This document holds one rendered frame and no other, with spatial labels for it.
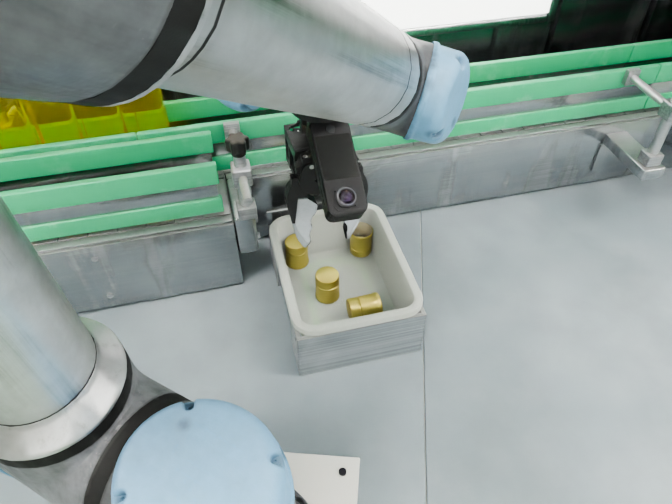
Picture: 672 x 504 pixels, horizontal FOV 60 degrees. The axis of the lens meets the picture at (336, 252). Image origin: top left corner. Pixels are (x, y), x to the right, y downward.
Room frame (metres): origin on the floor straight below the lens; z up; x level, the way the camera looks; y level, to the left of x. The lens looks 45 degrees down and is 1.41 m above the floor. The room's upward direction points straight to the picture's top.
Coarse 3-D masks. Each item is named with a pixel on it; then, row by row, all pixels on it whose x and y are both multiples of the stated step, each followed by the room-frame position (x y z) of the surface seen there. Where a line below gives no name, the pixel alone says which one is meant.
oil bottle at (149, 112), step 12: (144, 96) 0.70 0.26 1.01; (156, 96) 0.70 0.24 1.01; (120, 108) 0.69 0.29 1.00; (132, 108) 0.69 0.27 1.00; (144, 108) 0.70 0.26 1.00; (156, 108) 0.70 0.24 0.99; (132, 120) 0.69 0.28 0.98; (144, 120) 0.70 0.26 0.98; (156, 120) 0.70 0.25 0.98; (168, 120) 0.74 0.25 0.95
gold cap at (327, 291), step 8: (320, 272) 0.56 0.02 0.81; (328, 272) 0.56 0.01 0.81; (336, 272) 0.56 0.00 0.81; (320, 280) 0.55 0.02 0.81; (328, 280) 0.55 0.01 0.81; (336, 280) 0.55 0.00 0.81; (320, 288) 0.55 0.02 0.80; (328, 288) 0.54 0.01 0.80; (336, 288) 0.55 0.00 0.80; (320, 296) 0.55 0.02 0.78; (328, 296) 0.54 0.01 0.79; (336, 296) 0.55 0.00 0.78
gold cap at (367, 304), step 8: (360, 296) 0.53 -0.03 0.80; (368, 296) 0.53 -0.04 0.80; (376, 296) 0.53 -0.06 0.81; (352, 304) 0.51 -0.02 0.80; (360, 304) 0.51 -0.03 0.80; (368, 304) 0.52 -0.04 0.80; (376, 304) 0.52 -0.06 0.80; (352, 312) 0.50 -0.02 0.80; (360, 312) 0.51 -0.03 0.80; (368, 312) 0.51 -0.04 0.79; (376, 312) 0.51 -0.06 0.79
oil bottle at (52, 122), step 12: (24, 108) 0.66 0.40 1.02; (36, 108) 0.66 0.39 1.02; (48, 108) 0.67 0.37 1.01; (60, 108) 0.67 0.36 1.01; (72, 108) 0.69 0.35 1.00; (36, 120) 0.66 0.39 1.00; (48, 120) 0.67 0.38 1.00; (60, 120) 0.67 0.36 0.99; (72, 120) 0.68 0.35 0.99; (36, 132) 0.66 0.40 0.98; (48, 132) 0.67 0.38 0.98; (60, 132) 0.67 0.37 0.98; (72, 132) 0.67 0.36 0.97
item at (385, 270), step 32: (288, 224) 0.65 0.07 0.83; (320, 224) 0.66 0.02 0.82; (384, 224) 0.64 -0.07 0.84; (320, 256) 0.64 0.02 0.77; (352, 256) 0.64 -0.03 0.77; (384, 256) 0.60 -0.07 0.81; (288, 288) 0.51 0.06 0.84; (352, 288) 0.57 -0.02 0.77; (384, 288) 0.57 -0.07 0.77; (416, 288) 0.51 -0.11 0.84; (320, 320) 0.51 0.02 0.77; (352, 320) 0.46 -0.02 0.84; (384, 320) 0.46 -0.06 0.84
